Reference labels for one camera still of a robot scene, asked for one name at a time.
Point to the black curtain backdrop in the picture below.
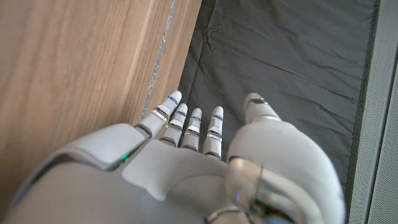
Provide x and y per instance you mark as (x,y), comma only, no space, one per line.
(280,46)

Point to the silver tape strip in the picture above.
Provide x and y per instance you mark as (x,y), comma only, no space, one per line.
(158,59)

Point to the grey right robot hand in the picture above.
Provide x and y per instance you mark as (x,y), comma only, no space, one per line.
(174,186)

